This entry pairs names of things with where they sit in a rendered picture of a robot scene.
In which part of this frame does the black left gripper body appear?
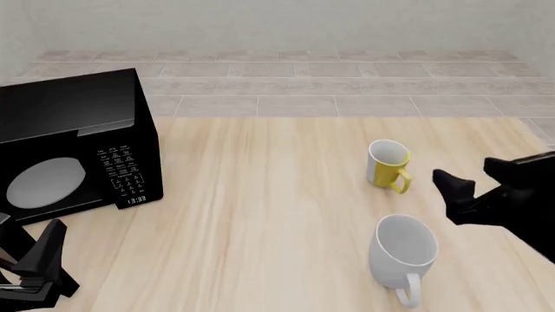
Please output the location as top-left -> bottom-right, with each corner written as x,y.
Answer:
0,268 -> 82,302

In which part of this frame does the black microwave oven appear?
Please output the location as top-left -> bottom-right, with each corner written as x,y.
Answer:
0,67 -> 165,225

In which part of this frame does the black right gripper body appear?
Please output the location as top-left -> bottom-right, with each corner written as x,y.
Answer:
454,179 -> 555,229

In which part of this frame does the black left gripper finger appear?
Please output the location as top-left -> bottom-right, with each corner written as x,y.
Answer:
0,212 -> 28,265
11,218 -> 69,284

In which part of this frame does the white round turntable plate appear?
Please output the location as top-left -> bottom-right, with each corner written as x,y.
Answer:
5,156 -> 87,210

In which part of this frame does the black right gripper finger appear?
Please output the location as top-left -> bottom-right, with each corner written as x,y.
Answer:
482,151 -> 555,188
432,168 -> 479,226

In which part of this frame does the yellow and white mug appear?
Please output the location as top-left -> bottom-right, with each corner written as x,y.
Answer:
367,138 -> 414,195

